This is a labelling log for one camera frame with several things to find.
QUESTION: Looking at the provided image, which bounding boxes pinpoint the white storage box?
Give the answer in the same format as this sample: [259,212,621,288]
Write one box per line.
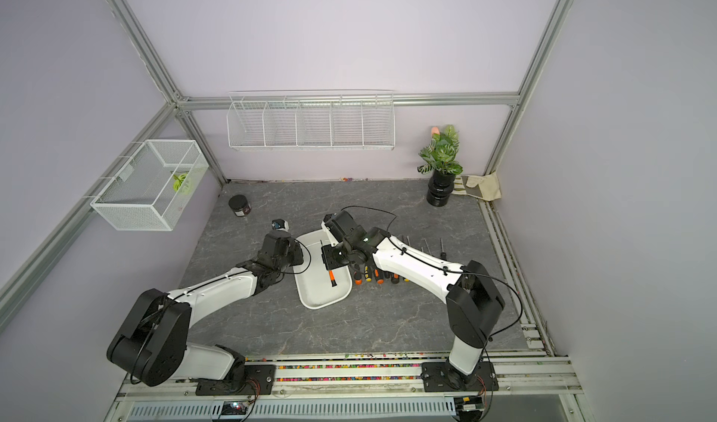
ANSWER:
[294,230,353,310]

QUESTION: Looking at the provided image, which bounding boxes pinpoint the yellow handled screwdriver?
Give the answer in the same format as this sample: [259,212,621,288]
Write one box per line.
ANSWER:
[440,238,447,261]

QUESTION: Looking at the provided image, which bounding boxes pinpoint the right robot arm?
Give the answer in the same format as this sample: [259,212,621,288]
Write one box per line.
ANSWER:
[322,210,505,378]

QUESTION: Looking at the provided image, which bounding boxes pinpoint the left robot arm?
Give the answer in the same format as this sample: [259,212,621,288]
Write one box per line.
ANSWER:
[106,230,312,395]

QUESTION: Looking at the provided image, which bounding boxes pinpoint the black jar with label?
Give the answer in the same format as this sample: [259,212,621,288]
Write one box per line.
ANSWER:
[228,194,251,218]

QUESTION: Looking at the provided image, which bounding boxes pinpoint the green object in basket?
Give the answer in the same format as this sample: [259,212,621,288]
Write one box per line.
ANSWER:
[173,173,190,193]

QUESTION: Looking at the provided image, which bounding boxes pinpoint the potted green plant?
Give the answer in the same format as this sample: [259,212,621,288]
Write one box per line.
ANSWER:
[418,124,463,207]

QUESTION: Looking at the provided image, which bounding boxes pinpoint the beige cloth bag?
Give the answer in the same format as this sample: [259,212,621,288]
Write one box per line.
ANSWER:
[452,173,502,202]

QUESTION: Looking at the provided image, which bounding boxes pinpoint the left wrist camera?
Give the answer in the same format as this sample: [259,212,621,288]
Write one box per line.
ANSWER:
[272,218,289,232]

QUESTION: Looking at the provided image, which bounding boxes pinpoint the white wire wall shelf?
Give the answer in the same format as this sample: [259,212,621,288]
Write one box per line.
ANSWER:
[226,90,396,151]

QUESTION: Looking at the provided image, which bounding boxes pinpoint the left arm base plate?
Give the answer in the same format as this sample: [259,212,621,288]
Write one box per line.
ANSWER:
[195,363,276,396]

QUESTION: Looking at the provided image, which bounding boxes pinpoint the white mesh wall basket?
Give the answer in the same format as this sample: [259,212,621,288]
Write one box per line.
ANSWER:
[91,139,208,232]

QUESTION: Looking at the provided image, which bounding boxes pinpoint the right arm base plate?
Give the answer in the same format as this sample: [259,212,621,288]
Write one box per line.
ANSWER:
[420,360,500,393]

